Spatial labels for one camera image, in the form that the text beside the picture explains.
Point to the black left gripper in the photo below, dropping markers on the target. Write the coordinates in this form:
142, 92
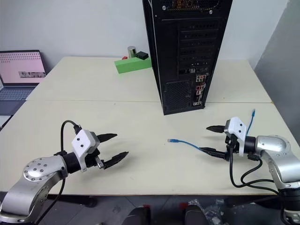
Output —
95, 161

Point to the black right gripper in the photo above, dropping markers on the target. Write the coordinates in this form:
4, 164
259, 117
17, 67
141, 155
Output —
230, 150

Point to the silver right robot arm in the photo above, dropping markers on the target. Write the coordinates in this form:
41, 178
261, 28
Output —
272, 145

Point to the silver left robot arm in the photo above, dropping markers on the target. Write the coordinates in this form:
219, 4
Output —
35, 173

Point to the crumpled clear plastic wrap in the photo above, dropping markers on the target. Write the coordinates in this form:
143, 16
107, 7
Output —
213, 211

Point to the dark rounded shape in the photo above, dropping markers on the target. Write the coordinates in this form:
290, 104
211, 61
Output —
194, 215
137, 216

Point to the green rectangular box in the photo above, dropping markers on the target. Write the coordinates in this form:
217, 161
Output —
131, 65

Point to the small black box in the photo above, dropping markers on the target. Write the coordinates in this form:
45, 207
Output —
142, 55

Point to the silver metal cylinder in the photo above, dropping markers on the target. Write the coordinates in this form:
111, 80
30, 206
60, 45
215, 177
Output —
132, 52

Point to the black computer tower case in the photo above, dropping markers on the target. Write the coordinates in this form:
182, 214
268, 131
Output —
187, 47

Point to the grey partition panel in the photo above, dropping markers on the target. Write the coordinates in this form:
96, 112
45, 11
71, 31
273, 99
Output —
281, 58

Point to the open grey laptop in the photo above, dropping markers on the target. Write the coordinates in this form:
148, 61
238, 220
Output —
21, 68

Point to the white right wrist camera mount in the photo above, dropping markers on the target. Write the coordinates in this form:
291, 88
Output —
239, 127

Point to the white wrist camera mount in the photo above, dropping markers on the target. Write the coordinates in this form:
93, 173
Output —
82, 140
239, 127

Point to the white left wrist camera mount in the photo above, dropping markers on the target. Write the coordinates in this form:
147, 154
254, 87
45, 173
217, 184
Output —
82, 140

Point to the black table frame bar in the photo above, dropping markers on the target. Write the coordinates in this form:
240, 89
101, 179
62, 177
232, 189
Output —
253, 201

